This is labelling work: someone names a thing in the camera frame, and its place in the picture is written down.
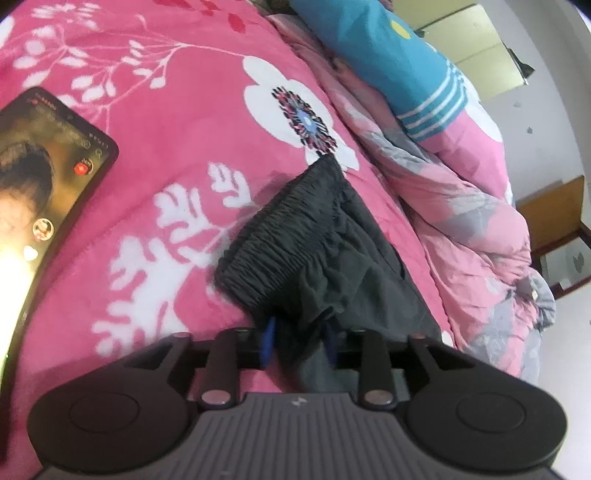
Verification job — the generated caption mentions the dark grey pants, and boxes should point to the dark grey pants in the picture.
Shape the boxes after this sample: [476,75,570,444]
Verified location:
[214,155,442,393]

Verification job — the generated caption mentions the brown wooden door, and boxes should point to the brown wooden door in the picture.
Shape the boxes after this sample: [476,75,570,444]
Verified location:
[516,175,591,301]

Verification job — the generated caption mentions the pink grey quilt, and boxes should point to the pink grey quilt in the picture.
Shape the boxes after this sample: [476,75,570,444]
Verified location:
[269,14,556,383]

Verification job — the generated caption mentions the pink floral blanket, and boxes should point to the pink floral blanket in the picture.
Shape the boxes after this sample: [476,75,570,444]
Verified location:
[1,1,451,479]

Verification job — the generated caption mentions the yellow wardrobe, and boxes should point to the yellow wardrobe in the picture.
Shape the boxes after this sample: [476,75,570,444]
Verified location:
[416,1,535,100]

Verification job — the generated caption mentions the black smartphone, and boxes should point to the black smartphone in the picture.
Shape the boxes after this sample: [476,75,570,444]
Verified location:
[1,87,119,451]

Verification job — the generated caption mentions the blue pink striped pillow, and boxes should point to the blue pink striped pillow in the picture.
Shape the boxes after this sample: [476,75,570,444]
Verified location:
[290,0,509,198]

